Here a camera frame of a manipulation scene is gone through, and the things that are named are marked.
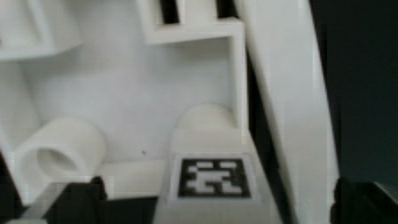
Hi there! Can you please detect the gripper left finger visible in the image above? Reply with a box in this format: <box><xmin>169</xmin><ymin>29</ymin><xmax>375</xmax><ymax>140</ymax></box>
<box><xmin>17</xmin><ymin>175</ymin><xmax>111</xmax><ymax>224</ymax></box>

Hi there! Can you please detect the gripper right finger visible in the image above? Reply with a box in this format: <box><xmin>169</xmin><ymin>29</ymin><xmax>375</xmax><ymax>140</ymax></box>
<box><xmin>331</xmin><ymin>178</ymin><xmax>398</xmax><ymax>224</ymax></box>

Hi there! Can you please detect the white chair leg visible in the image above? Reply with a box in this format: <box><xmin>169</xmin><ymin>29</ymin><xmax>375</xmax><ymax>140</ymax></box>
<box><xmin>153</xmin><ymin>104</ymin><xmax>283</xmax><ymax>224</ymax></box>

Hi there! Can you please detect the white chair seat part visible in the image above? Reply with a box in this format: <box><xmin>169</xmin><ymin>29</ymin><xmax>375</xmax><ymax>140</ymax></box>
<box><xmin>0</xmin><ymin>0</ymin><xmax>249</xmax><ymax>204</ymax></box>

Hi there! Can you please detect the white L-shaped fence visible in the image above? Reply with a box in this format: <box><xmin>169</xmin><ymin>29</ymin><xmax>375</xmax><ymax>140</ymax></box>
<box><xmin>235</xmin><ymin>0</ymin><xmax>340</xmax><ymax>224</ymax></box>

